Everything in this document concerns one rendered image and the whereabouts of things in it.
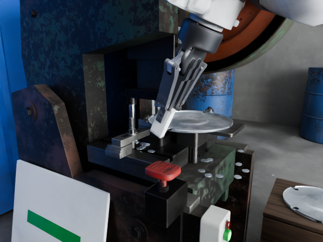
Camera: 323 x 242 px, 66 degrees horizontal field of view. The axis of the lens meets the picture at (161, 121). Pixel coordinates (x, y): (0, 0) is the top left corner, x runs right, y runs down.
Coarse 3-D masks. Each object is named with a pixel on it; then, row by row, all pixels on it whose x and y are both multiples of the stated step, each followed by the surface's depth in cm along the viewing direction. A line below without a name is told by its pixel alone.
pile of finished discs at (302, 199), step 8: (288, 192) 120; (296, 192) 120; (304, 192) 120; (312, 192) 120; (320, 192) 120; (288, 200) 113; (296, 200) 113; (304, 200) 112; (312, 200) 112; (320, 200) 112; (296, 208) 109; (304, 208) 107; (312, 208) 107; (320, 208) 106; (304, 216) 103; (312, 216) 102; (320, 216) 102
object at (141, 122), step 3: (153, 114) 96; (156, 114) 96; (138, 120) 89; (141, 120) 88; (138, 123) 89; (141, 123) 89; (144, 123) 88; (147, 123) 87; (138, 126) 90; (141, 126) 89; (144, 126) 88; (147, 126) 88; (150, 126) 87; (168, 129) 90; (171, 129) 92; (150, 132) 87
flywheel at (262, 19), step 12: (240, 12) 104; (252, 12) 101; (264, 12) 96; (240, 24) 105; (252, 24) 99; (264, 24) 97; (228, 36) 109; (240, 36) 103; (252, 36) 100; (264, 36) 106; (228, 48) 106; (240, 48) 104; (204, 60) 113; (216, 60) 110
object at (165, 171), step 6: (156, 162) 57; (162, 162) 57; (150, 168) 54; (156, 168) 54; (162, 168) 54; (168, 168) 54; (174, 168) 54; (180, 168) 54; (150, 174) 53; (156, 174) 52; (162, 174) 51; (168, 174) 51; (174, 174) 52; (162, 180) 52; (168, 180) 51; (162, 186) 55
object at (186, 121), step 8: (176, 112) 99; (184, 112) 99; (192, 112) 99; (200, 112) 99; (152, 120) 87; (176, 120) 84; (184, 120) 84; (192, 120) 84; (200, 120) 84; (208, 120) 86; (216, 120) 87; (224, 120) 87; (232, 120) 84; (168, 128) 77; (176, 128) 77; (184, 128) 77; (192, 128) 77; (200, 128) 77; (208, 128) 77; (216, 128) 77; (224, 128) 75
